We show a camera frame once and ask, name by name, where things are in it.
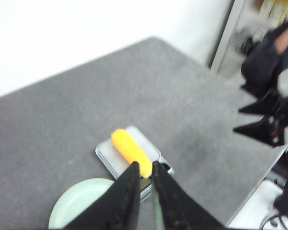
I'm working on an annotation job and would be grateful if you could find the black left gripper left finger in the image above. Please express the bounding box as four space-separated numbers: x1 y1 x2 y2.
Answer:
63 161 140 230

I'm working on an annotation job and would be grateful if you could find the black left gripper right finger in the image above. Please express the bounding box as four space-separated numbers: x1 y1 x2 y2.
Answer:
152 161 225 230

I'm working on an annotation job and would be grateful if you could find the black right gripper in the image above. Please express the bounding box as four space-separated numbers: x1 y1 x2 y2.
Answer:
233 91 288 146

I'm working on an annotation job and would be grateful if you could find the yellow corn cob piece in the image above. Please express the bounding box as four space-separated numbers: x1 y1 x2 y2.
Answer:
110 129 153 179

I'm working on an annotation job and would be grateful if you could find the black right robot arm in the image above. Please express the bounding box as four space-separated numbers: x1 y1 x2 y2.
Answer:
233 22 288 148

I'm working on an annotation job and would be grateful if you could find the pale green plate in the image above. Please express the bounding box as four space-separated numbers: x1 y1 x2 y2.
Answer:
48 178 114 229

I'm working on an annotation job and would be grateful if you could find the silver digital kitchen scale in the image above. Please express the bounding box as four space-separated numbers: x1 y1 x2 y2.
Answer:
95 126 174 201

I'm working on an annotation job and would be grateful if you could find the grey metal post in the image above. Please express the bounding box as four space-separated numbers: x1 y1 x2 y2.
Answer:
209 0 245 73

